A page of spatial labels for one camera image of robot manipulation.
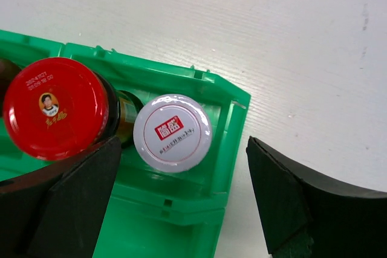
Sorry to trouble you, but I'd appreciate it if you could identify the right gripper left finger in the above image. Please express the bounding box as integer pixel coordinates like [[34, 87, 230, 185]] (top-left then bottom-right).
[[1, 137, 122, 257]]

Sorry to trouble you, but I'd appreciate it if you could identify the green four-compartment plastic tray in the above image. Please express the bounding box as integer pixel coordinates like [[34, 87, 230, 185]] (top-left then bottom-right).
[[1, 31, 250, 257]]

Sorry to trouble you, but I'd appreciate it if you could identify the white-lidded glass jar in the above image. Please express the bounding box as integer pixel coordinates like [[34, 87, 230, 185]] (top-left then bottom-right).
[[133, 94, 213, 173]]

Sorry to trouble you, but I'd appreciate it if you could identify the red-lidded dark sauce jar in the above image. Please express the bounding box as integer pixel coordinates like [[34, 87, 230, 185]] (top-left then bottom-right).
[[2, 57, 143, 161]]

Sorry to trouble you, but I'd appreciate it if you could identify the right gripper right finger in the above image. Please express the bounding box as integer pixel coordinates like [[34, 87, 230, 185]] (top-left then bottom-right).
[[246, 137, 386, 257]]

